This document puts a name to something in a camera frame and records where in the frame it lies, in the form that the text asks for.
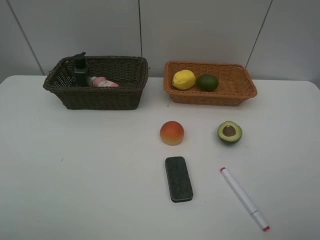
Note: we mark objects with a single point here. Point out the dark brown wicker basket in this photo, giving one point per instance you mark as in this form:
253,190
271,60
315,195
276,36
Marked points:
129,72

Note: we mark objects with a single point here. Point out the pink bottle white cap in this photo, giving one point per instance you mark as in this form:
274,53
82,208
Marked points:
102,82

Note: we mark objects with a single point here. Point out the orange wicker basket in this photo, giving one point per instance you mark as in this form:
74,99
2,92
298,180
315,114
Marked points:
234,83

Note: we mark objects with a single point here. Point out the dark green pump bottle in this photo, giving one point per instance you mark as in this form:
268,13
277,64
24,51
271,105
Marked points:
81,70

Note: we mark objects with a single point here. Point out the green lime toy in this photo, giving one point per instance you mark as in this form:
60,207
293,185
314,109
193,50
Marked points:
207,82

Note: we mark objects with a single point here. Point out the orange peach toy fruit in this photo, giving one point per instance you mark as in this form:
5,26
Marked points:
172,133

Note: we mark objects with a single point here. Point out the dark grey board eraser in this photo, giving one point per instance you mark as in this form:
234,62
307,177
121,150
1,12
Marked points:
179,184

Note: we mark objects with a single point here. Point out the white pink-capped marker pen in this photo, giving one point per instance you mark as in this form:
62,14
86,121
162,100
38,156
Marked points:
244,199

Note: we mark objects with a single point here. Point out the halved avocado toy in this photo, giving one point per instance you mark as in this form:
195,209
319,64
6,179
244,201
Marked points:
229,132

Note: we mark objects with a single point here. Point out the yellow lemon toy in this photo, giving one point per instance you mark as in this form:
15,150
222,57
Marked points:
184,80

